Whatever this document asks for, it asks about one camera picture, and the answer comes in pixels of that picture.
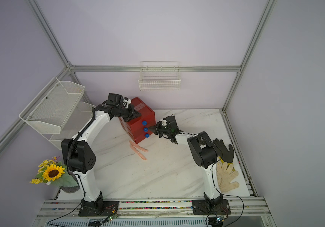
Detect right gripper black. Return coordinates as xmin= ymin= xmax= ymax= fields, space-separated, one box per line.
xmin=148 ymin=121 xmax=171 ymax=138

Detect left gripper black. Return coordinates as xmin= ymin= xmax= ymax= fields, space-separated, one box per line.
xmin=116 ymin=104 xmax=142 ymax=123

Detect red drawer cabinet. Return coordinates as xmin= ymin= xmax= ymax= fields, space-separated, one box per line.
xmin=119 ymin=97 xmax=156 ymax=144

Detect pink fruit knife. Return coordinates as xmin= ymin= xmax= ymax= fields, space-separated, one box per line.
xmin=130 ymin=145 xmax=147 ymax=160
xmin=129 ymin=141 xmax=149 ymax=152

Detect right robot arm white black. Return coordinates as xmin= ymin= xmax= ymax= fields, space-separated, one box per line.
xmin=149 ymin=115 xmax=231 ymax=217

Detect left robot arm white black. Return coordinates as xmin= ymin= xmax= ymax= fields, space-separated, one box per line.
xmin=61 ymin=93 xmax=141 ymax=216

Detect black work glove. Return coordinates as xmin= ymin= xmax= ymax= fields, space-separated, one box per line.
xmin=213 ymin=139 xmax=234 ymax=164

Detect white mesh two-tier shelf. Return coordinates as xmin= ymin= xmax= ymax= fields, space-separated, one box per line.
xmin=19 ymin=77 xmax=94 ymax=150

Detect beige cloth glove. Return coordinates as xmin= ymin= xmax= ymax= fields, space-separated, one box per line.
xmin=216 ymin=161 xmax=240 ymax=193

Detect yellow artificial flowers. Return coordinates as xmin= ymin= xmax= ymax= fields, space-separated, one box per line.
xmin=30 ymin=157 xmax=80 ymax=194

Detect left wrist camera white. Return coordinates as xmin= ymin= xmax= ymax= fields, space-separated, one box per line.
xmin=122 ymin=97 xmax=132 ymax=109

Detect white wire wall basket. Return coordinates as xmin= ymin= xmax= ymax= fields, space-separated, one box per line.
xmin=138 ymin=61 xmax=181 ymax=92

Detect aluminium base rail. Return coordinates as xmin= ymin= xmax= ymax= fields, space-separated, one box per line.
xmin=36 ymin=197 xmax=271 ymax=219

